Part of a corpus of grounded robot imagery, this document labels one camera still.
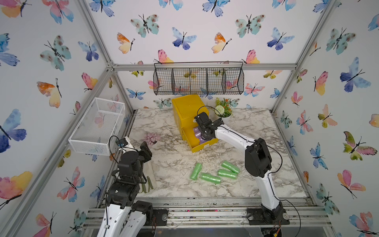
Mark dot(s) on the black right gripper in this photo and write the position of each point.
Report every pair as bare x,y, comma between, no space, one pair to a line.
204,137

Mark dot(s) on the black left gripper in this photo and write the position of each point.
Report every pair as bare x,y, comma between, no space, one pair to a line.
145,153

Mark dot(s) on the purple trash bag roll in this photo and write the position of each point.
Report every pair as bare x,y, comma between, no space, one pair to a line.
196,131
197,135
202,141

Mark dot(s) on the yellow plastic drawer unit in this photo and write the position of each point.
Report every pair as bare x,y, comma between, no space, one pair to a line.
185,109

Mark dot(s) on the green trash bag roll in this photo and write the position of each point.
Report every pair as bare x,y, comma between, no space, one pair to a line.
210,178
231,167
197,169
227,174

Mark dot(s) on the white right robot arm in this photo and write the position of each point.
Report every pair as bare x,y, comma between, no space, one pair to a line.
257,158

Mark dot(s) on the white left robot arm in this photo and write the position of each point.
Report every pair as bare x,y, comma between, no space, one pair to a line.
125,217

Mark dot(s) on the green plant in white pot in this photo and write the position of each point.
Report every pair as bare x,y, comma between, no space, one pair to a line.
222,108

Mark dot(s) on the white green work glove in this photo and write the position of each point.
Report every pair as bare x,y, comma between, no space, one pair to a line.
150,184

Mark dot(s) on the pink flower in white pot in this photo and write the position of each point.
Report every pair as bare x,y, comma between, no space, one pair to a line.
152,138

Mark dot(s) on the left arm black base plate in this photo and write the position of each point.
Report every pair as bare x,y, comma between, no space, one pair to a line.
157,217

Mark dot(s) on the black wire wall basket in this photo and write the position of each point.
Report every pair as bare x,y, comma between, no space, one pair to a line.
187,78

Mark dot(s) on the white mesh wall basket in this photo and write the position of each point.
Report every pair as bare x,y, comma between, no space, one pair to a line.
100,123

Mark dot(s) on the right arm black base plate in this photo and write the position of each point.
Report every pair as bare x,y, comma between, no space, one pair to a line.
264,216

